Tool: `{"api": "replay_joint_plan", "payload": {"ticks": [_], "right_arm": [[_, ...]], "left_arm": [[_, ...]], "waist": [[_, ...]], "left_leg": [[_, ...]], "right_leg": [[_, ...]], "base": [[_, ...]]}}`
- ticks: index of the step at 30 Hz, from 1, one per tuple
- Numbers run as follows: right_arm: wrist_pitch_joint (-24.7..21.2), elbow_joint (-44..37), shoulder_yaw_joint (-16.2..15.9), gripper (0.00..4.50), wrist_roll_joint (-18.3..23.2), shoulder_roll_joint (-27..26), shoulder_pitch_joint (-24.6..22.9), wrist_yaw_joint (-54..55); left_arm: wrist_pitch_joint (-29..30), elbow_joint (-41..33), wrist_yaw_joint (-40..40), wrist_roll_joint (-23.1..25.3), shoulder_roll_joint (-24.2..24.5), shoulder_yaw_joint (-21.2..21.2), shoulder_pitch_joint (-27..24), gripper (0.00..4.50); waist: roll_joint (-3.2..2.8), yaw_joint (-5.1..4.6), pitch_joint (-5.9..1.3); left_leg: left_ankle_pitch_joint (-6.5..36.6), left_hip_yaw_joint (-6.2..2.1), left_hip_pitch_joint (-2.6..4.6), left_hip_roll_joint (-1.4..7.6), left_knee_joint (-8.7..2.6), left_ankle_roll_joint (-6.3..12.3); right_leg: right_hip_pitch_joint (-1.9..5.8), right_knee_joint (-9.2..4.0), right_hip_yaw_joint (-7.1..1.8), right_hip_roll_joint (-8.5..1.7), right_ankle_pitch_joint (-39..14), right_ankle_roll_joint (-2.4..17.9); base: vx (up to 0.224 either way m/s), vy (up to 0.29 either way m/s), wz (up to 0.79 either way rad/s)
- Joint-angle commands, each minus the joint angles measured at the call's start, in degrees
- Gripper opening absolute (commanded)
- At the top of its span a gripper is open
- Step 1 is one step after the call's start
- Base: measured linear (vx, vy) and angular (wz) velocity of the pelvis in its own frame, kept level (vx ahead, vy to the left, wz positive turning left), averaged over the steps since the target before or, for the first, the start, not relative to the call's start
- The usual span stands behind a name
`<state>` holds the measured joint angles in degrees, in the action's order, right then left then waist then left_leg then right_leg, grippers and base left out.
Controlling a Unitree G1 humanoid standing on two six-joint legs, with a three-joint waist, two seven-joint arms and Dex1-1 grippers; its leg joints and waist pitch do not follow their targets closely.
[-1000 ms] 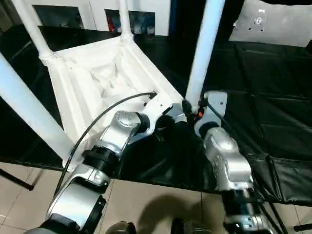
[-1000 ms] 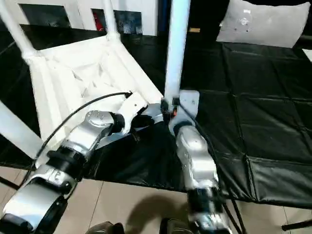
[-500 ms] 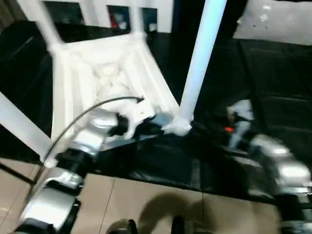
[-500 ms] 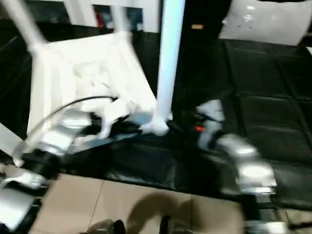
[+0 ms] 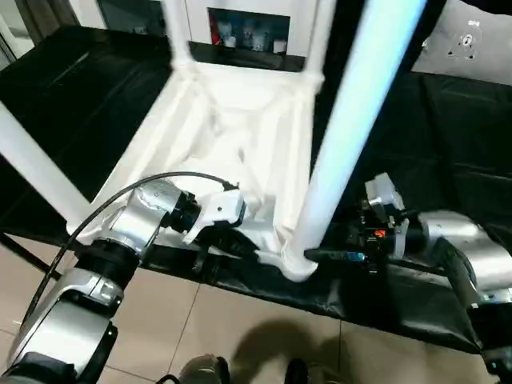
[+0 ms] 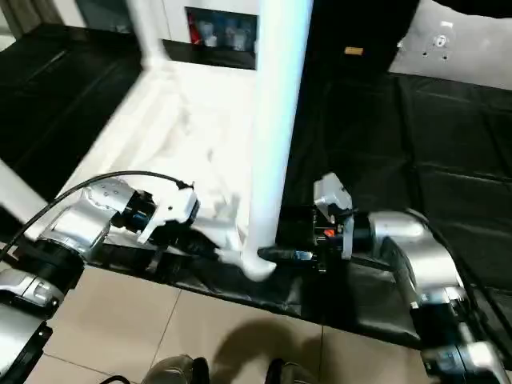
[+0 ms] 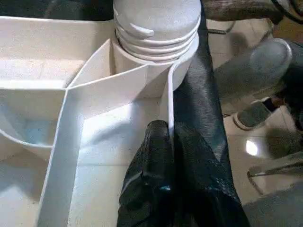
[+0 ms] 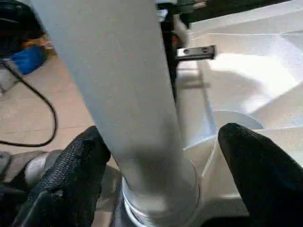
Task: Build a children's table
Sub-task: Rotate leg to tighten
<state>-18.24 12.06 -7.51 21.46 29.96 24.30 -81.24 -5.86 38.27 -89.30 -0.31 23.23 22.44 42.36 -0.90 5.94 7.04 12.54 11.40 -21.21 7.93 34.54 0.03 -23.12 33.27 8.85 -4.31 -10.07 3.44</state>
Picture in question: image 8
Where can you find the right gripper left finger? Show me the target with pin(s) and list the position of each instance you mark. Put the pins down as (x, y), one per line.
(68, 182)

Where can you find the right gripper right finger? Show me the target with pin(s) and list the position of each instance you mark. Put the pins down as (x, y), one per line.
(267, 184)

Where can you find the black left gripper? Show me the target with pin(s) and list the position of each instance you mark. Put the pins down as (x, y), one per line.
(196, 51)

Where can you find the white plastic table top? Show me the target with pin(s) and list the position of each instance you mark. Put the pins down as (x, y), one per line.
(248, 94)

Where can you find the white plastic table leg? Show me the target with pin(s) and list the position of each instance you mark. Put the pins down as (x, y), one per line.
(118, 71)

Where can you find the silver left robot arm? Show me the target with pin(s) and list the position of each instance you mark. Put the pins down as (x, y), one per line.
(35, 165)

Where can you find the blue box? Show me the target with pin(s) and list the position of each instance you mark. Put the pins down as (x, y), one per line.
(28, 59)

